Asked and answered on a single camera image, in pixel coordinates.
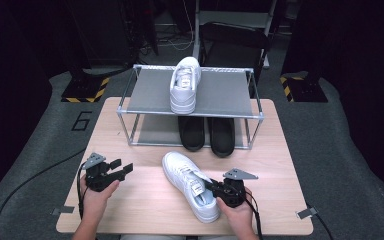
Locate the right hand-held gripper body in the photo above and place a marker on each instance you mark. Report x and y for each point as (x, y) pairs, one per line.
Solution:
(233, 193)

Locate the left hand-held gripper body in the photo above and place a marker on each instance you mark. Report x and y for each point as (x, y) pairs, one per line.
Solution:
(98, 178)

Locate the white sneaker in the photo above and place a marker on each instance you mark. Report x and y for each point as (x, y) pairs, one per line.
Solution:
(183, 176)
(183, 96)

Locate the black slipper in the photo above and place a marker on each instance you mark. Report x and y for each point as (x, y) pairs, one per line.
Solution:
(221, 140)
(191, 133)

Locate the grey metal shoe rack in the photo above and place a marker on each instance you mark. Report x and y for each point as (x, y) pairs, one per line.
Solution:
(220, 91)

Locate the person's left hand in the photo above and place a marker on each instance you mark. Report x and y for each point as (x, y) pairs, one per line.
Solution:
(95, 203)

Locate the person's right hand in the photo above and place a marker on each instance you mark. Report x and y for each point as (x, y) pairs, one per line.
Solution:
(240, 218)

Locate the grey tape strip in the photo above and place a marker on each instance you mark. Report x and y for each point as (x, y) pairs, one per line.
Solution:
(306, 213)
(63, 210)

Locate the striped black stand base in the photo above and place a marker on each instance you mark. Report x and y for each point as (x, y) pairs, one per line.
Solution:
(85, 90)
(305, 90)

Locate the grey floor carpet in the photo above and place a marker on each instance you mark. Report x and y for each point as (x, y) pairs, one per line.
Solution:
(330, 133)

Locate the white metal stand frame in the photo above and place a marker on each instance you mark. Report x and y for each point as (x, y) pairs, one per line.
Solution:
(196, 40)

